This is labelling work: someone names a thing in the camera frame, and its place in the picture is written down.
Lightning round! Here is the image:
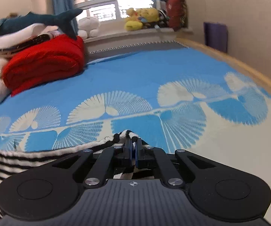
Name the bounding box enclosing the white folded clothes stack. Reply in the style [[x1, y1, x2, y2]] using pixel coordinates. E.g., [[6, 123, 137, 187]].
[[0, 23, 61, 50]]

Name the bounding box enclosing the purple box by wall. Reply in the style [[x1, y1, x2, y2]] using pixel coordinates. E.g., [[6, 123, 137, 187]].
[[203, 22, 228, 53]]

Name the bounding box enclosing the wooden bed frame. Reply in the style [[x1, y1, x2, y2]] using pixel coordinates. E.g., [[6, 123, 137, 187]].
[[176, 37, 271, 94]]

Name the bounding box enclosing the yellow plush toy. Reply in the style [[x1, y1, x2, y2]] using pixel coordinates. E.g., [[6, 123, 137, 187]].
[[124, 8, 159, 31]]

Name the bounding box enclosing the white plush toy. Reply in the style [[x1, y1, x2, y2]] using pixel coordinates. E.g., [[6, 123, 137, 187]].
[[78, 17, 100, 39]]

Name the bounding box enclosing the grey mattress edge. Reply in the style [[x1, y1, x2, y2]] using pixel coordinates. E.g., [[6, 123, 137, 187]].
[[85, 40, 188, 63]]

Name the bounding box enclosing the blue cream patterned bedsheet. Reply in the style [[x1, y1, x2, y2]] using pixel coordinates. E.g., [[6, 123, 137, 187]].
[[0, 46, 271, 184]]

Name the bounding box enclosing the black white striped garment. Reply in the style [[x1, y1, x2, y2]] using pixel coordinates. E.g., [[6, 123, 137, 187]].
[[0, 130, 160, 220]]

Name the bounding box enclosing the red folded knit sweater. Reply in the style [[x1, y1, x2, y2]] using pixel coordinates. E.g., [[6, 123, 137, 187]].
[[2, 34, 85, 96]]

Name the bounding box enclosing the dark teal shark plush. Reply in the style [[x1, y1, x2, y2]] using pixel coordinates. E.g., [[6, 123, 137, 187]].
[[0, 8, 82, 40]]

